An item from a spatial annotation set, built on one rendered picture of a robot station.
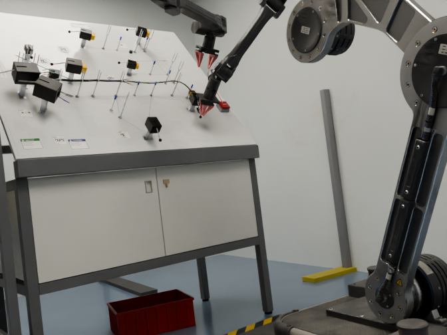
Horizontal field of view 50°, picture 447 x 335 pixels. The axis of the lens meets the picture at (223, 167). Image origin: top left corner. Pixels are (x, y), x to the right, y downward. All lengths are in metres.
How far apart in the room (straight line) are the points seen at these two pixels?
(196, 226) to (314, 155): 1.52
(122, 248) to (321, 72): 2.01
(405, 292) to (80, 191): 1.26
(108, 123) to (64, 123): 0.19
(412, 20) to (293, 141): 2.50
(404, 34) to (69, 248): 1.40
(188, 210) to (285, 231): 1.80
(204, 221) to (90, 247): 0.57
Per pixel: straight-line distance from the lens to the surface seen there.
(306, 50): 1.57
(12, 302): 1.90
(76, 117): 2.16
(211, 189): 2.32
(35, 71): 2.11
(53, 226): 1.97
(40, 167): 1.92
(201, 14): 2.18
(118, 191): 2.07
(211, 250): 2.31
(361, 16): 1.44
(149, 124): 2.12
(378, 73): 3.15
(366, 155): 3.21
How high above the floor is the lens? 0.69
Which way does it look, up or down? 2 degrees up
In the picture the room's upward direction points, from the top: 7 degrees counter-clockwise
